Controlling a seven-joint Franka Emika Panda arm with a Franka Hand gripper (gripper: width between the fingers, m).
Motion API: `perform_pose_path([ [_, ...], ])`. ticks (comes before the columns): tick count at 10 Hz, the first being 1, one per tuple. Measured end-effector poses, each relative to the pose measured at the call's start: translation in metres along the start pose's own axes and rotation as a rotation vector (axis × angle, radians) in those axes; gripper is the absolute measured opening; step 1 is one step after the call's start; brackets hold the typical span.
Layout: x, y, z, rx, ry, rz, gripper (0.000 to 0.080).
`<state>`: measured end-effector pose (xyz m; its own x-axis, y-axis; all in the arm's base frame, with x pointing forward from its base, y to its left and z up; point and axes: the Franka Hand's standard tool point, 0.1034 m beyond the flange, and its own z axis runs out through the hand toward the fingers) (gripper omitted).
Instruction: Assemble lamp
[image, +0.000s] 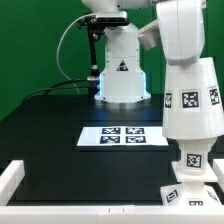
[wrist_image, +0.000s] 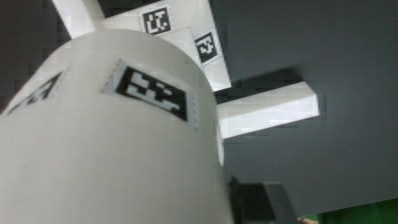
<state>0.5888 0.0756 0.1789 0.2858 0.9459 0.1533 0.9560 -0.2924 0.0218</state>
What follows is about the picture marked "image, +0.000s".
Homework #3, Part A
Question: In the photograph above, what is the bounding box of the black camera on stand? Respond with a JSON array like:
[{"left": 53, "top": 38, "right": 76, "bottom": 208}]
[{"left": 77, "top": 11, "right": 130, "bottom": 98}]

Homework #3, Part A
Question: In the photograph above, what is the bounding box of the white lamp bulb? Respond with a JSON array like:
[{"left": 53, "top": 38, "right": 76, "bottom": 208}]
[{"left": 177, "top": 137, "right": 217, "bottom": 175}]

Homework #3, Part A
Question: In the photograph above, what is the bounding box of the white marker sheet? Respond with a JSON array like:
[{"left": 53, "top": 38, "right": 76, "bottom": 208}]
[{"left": 77, "top": 126, "right": 168, "bottom": 147}]

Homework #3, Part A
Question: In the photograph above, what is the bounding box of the grey camera cable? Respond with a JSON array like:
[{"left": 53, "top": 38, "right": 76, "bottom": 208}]
[{"left": 56, "top": 13, "right": 96, "bottom": 96}]

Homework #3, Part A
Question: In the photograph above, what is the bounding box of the white lamp base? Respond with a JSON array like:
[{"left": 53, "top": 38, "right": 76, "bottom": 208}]
[{"left": 160, "top": 162, "right": 221, "bottom": 208}]

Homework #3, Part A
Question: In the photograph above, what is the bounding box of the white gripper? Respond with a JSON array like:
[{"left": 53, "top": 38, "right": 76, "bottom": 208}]
[{"left": 156, "top": 0, "right": 205, "bottom": 66}]

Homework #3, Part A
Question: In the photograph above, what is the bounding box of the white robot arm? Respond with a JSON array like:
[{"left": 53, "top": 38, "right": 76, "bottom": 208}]
[{"left": 82, "top": 0, "right": 206, "bottom": 109}]

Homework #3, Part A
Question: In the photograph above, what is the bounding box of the black cable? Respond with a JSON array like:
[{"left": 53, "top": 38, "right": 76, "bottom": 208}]
[{"left": 22, "top": 79, "right": 98, "bottom": 103}]

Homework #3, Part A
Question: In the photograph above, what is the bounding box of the white lamp shade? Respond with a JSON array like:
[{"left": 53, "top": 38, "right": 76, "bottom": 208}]
[{"left": 162, "top": 58, "right": 224, "bottom": 140}]

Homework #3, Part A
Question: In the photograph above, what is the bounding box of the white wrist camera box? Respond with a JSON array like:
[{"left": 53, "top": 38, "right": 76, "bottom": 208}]
[{"left": 138, "top": 20, "right": 161, "bottom": 50}]

